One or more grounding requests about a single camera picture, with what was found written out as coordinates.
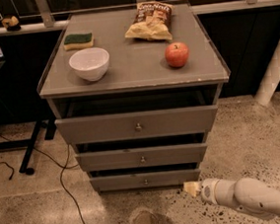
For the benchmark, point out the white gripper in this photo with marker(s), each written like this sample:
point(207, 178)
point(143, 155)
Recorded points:
point(208, 190)

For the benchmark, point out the grey bottom drawer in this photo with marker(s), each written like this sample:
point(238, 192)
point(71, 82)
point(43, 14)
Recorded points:
point(155, 179)

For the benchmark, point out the grey drawer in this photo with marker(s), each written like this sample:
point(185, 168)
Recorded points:
point(145, 157)
point(155, 179)
point(132, 125)

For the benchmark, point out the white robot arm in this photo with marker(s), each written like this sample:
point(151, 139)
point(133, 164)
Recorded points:
point(247, 196)

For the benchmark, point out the grey drawer cabinet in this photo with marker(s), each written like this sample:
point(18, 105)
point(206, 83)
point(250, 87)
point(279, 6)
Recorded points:
point(138, 80)

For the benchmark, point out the grey middle drawer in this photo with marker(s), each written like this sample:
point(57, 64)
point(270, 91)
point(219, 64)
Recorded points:
point(145, 157)

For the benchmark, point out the grey top drawer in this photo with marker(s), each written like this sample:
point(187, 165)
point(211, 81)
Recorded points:
point(132, 125)

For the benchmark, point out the round floor drain cover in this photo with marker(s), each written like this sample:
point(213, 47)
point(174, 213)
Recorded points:
point(144, 217)

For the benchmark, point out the white diagonal pillar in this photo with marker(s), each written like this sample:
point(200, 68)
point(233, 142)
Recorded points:
point(270, 80)

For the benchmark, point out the red apple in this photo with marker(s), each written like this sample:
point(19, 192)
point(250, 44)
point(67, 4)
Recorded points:
point(176, 54)

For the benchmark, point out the white ceramic bowl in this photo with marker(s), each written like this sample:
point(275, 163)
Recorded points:
point(90, 64)

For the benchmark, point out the yellow brown chip bag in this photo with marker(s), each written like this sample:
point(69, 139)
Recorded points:
point(152, 21)

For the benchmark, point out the green yellow sponge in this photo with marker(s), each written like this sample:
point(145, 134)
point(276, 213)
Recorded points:
point(78, 41)

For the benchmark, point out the small yellow black object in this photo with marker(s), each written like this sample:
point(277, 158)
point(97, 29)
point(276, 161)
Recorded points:
point(11, 23)

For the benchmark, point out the black desk frame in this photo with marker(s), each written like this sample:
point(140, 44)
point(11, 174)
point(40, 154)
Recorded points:
point(29, 144)

